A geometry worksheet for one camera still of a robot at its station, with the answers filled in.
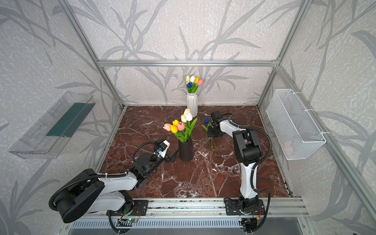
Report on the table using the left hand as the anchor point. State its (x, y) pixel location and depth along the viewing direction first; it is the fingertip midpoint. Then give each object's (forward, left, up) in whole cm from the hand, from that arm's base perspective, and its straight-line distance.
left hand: (174, 139), depth 80 cm
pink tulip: (+35, -14, +12) cm, 39 cm away
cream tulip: (+4, -5, +12) cm, 14 cm away
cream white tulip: (+38, -6, +12) cm, 40 cm away
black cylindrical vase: (-4, -6, -7) cm, 10 cm away
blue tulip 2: (+25, -19, -17) cm, 36 cm away
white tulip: (+35, -9, +14) cm, 38 cm away
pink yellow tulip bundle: (-2, -5, +12) cm, 13 cm away
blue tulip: (+31, -7, +12) cm, 34 cm away
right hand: (+17, -23, -17) cm, 33 cm away
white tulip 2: (+2, -8, +18) cm, 20 cm away
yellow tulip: (+37, -11, +12) cm, 40 cm away
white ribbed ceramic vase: (+31, -9, -4) cm, 32 cm away
